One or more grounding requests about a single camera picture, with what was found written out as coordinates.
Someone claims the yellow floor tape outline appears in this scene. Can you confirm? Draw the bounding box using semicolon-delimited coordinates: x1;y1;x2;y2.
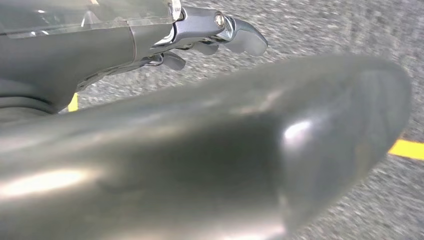
67;92;424;162

